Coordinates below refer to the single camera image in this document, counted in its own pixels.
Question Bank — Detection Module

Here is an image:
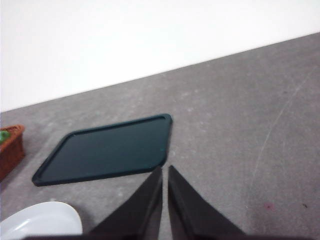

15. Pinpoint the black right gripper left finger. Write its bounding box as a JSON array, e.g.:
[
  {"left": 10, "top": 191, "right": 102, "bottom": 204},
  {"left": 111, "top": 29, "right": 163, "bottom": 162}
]
[{"left": 88, "top": 165, "right": 164, "bottom": 237}]

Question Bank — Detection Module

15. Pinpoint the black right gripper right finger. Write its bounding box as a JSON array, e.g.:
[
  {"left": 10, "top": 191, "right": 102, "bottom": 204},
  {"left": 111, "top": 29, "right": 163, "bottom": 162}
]
[{"left": 167, "top": 165, "right": 248, "bottom": 237}]

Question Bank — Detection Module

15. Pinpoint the black rectangular tray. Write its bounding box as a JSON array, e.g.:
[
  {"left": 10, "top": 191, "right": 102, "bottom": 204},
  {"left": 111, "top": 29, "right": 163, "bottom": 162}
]
[{"left": 31, "top": 113, "right": 174, "bottom": 188}]

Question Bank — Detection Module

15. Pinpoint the grey round plate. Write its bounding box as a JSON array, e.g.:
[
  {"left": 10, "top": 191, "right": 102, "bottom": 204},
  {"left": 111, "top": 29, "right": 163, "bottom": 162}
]
[{"left": 0, "top": 201, "right": 84, "bottom": 240}]

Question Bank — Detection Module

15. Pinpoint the brown wicker basket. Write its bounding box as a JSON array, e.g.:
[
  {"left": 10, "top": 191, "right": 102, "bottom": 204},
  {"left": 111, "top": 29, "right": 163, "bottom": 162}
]
[{"left": 0, "top": 124, "right": 26, "bottom": 183}]

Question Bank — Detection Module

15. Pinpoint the green chili pepper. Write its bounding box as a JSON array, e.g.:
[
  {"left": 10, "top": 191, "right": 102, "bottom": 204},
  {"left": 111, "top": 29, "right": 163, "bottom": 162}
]
[{"left": 0, "top": 130, "right": 11, "bottom": 145}]

